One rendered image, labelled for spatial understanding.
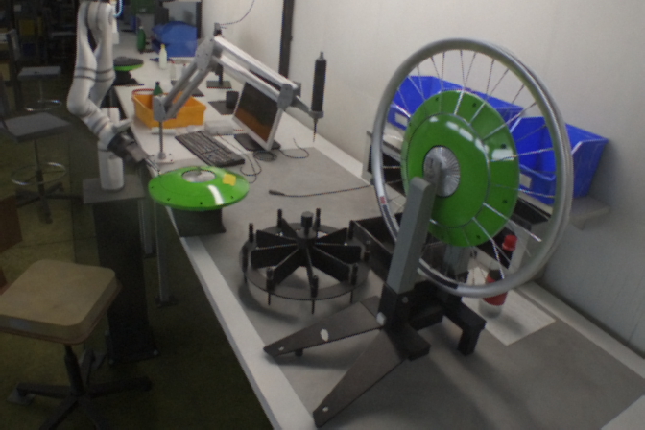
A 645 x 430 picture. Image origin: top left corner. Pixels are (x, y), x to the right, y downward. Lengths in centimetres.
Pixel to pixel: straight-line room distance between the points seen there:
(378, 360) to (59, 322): 110
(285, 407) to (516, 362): 56
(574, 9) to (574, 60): 14
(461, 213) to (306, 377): 47
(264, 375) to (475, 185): 58
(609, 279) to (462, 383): 56
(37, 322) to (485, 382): 137
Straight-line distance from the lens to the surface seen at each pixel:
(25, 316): 180
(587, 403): 123
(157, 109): 205
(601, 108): 144
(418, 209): 94
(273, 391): 104
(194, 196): 142
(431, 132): 98
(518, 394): 116
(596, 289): 152
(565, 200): 85
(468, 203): 93
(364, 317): 111
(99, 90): 186
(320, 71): 151
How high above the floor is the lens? 168
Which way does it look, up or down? 24 degrees down
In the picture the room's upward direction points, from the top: 5 degrees clockwise
